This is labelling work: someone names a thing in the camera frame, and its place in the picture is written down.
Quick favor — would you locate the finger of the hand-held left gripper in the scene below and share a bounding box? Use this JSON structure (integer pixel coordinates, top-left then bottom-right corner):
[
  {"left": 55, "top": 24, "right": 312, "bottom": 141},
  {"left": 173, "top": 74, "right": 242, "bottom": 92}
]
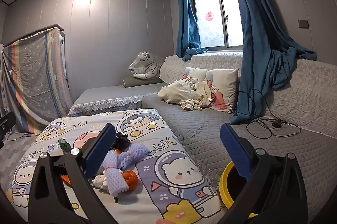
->
[{"left": 0, "top": 111, "right": 17, "bottom": 149}]

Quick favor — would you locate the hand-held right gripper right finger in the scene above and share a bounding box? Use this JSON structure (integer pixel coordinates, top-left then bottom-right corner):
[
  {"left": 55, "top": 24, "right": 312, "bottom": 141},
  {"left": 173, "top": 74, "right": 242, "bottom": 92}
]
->
[{"left": 218, "top": 123, "right": 308, "bottom": 224}]

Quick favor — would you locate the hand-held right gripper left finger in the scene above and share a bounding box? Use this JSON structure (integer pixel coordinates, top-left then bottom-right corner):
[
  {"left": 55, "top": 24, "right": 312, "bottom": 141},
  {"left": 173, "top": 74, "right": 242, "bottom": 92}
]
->
[{"left": 28, "top": 123, "right": 123, "bottom": 224}]

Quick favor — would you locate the black plastic bag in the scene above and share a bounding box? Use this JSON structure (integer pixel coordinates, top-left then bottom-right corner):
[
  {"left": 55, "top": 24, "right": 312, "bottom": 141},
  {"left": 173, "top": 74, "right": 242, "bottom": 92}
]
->
[{"left": 112, "top": 132, "right": 131, "bottom": 150}]

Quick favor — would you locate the white tissue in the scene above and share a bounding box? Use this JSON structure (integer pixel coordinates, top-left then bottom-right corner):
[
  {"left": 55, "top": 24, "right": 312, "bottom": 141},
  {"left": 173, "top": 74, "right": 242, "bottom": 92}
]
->
[{"left": 92, "top": 174, "right": 108, "bottom": 189}]

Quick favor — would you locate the purple foam net bundle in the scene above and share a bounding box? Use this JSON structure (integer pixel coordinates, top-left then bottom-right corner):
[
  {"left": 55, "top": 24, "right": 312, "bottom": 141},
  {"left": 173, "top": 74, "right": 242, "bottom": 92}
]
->
[{"left": 99, "top": 144, "right": 150, "bottom": 195}]

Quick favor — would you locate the yellow round bin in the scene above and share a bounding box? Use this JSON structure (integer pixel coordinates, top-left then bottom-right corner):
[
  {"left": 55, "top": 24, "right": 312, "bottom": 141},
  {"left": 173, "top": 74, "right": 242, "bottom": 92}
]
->
[{"left": 219, "top": 161, "right": 260, "bottom": 219}]

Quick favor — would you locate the green wrapper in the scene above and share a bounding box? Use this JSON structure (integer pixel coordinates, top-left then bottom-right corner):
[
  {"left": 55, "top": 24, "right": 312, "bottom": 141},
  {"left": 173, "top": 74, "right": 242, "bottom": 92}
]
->
[{"left": 58, "top": 138, "right": 72, "bottom": 155}]

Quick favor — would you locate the orange plastic bag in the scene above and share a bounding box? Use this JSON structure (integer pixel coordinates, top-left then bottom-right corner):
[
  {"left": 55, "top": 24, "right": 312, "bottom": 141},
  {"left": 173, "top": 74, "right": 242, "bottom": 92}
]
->
[{"left": 122, "top": 170, "right": 139, "bottom": 191}]

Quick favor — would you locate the grey lace-edged sheet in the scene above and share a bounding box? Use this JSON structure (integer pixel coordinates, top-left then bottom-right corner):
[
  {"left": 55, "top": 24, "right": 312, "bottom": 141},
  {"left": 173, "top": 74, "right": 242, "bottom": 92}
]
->
[{"left": 68, "top": 84, "right": 169, "bottom": 116}]

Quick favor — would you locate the cartoon printed blanket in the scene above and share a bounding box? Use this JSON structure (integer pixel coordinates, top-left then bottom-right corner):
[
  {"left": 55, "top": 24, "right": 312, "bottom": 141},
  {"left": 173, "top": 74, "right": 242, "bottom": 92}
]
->
[{"left": 5, "top": 108, "right": 224, "bottom": 224}]

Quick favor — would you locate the large baby-print pillow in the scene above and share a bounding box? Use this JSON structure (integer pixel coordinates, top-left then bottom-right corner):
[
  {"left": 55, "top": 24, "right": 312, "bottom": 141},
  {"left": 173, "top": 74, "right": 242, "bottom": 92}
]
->
[{"left": 205, "top": 68, "right": 239, "bottom": 112}]

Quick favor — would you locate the cream cloth pile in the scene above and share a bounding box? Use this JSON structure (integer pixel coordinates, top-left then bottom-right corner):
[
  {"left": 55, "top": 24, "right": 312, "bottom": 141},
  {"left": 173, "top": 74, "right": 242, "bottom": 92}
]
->
[{"left": 157, "top": 77, "right": 213, "bottom": 111}]

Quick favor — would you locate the small baby-print pillow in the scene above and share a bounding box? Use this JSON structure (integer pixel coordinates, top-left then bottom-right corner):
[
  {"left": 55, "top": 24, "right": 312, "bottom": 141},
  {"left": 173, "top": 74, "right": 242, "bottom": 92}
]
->
[{"left": 183, "top": 67, "right": 210, "bottom": 82}]

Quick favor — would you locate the white tiger plush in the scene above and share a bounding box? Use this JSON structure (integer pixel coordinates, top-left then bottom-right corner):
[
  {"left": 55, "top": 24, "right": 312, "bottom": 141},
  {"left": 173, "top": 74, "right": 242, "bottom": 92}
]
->
[{"left": 128, "top": 51, "right": 164, "bottom": 80}]

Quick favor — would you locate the long blue curtain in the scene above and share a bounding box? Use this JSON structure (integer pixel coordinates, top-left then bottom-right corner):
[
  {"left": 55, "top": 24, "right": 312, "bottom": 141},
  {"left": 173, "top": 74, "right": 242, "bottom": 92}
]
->
[{"left": 221, "top": 0, "right": 318, "bottom": 125}]

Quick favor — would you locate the short blue curtain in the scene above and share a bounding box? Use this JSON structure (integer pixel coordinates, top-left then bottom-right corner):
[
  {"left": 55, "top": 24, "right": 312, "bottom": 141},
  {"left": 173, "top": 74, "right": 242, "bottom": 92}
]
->
[{"left": 172, "top": 0, "right": 208, "bottom": 61}]

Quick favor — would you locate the metal-framed window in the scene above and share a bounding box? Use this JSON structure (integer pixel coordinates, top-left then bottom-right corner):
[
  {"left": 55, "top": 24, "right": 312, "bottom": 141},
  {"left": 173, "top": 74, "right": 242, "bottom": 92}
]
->
[{"left": 186, "top": 0, "right": 244, "bottom": 51}]

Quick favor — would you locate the black cable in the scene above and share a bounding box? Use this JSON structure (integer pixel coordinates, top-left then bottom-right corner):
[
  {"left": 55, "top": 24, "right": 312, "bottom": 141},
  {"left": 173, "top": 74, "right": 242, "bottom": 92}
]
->
[{"left": 228, "top": 89, "right": 302, "bottom": 139}]

